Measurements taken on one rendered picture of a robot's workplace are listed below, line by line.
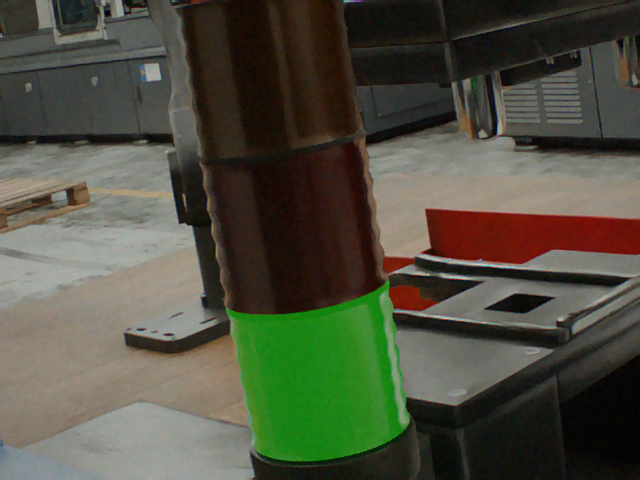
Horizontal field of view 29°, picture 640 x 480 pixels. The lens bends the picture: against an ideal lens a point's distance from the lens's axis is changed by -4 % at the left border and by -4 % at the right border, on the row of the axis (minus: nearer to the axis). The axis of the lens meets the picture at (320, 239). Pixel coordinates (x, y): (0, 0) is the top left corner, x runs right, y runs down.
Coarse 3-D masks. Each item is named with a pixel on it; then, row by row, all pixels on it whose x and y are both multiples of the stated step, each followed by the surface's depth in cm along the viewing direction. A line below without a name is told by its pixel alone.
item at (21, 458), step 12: (0, 444) 70; (0, 456) 69; (12, 456) 68; (24, 456) 68; (36, 456) 68; (0, 468) 67; (12, 468) 67; (24, 468) 66; (36, 468) 66; (48, 468) 66; (60, 468) 66; (72, 468) 65
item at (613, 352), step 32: (608, 352) 56; (544, 384) 53; (576, 384) 54; (608, 384) 60; (512, 416) 51; (544, 416) 53; (576, 416) 62; (608, 416) 61; (448, 448) 50; (480, 448) 50; (512, 448) 52; (544, 448) 53; (576, 448) 63; (608, 448) 61
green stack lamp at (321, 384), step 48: (384, 288) 29; (240, 336) 29; (288, 336) 28; (336, 336) 28; (384, 336) 29; (288, 384) 28; (336, 384) 28; (384, 384) 29; (288, 432) 29; (336, 432) 29; (384, 432) 29
